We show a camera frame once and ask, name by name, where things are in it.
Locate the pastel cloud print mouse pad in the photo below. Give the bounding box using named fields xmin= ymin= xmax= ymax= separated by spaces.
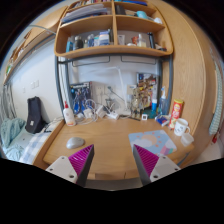
xmin=128 ymin=129 xmax=178 ymax=157

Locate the white desk lamp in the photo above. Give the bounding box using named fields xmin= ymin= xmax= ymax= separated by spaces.
xmin=99 ymin=65 xmax=133 ymax=118

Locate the wooden shelf unit with items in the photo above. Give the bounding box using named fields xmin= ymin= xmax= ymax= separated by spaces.
xmin=54 ymin=0 xmax=174 ymax=60

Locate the golden robot model figure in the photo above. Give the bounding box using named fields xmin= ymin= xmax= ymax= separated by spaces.
xmin=129 ymin=87 xmax=144 ymax=119

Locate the grey computer mouse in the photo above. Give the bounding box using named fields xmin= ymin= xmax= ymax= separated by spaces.
xmin=65 ymin=136 xmax=86 ymax=150

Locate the colourful model kit box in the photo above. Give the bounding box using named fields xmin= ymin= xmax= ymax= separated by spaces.
xmin=135 ymin=72 xmax=158 ymax=109

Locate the blue packet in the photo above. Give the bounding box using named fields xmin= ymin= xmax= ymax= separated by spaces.
xmin=155 ymin=114 xmax=171 ymax=127

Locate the blue robot model kit box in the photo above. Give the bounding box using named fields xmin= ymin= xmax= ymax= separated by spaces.
xmin=69 ymin=81 xmax=93 ymax=115

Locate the white red-capped pump lotion bottle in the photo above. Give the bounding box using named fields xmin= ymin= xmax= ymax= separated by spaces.
xmin=62 ymin=100 xmax=77 ymax=127

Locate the blue white checkered bedding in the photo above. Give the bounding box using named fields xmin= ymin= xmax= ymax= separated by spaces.
xmin=18 ymin=121 xmax=64 ymax=166

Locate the long wooden wall shelf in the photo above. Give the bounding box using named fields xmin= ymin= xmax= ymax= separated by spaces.
xmin=2 ymin=6 xmax=68 ymax=86

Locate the clear plastic cup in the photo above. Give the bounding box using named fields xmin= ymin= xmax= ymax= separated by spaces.
xmin=180 ymin=132 xmax=195 ymax=148

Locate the white mug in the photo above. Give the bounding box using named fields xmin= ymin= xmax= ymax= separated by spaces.
xmin=173 ymin=118 xmax=191 ymax=137

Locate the red yellow-lidded chips can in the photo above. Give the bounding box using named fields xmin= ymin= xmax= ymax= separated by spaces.
xmin=168 ymin=98 xmax=185 ymax=130

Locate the teal round lid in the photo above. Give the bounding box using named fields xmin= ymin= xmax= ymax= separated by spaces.
xmin=148 ymin=109 xmax=161 ymax=120

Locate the teal hanging towel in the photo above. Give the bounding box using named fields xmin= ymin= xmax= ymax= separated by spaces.
xmin=209 ymin=49 xmax=224 ymax=136

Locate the white blue-capped tube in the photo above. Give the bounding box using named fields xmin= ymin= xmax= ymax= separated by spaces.
xmin=150 ymin=98 xmax=158 ymax=113

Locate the white cable bundle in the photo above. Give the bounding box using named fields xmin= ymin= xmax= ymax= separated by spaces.
xmin=75 ymin=99 xmax=102 ymax=126

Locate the teal blanket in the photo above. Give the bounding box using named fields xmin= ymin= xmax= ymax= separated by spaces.
xmin=0 ymin=117 xmax=27 ymax=161

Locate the white wall switch plate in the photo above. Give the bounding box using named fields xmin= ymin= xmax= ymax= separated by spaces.
xmin=30 ymin=79 xmax=40 ymax=90

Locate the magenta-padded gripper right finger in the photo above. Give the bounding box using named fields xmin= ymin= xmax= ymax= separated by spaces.
xmin=132 ymin=143 xmax=181 ymax=187

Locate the blue spray bottle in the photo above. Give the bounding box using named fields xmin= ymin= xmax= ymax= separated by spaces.
xmin=158 ymin=86 xmax=170 ymax=116

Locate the white power strip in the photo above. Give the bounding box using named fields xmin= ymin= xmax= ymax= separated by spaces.
xmin=105 ymin=111 xmax=120 ymax=121

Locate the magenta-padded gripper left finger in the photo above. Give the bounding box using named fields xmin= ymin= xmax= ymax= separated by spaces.
xmin=45 ymin=143 xmax=96 ymax=188

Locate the black bag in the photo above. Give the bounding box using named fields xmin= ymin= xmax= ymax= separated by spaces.
xmin=25 ymin=96 xmax=47 ymax=135

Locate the grey metal desk frame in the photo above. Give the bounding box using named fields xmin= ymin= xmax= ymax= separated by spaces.
xmin=54 ymin=53 xmax=174 ymax=118

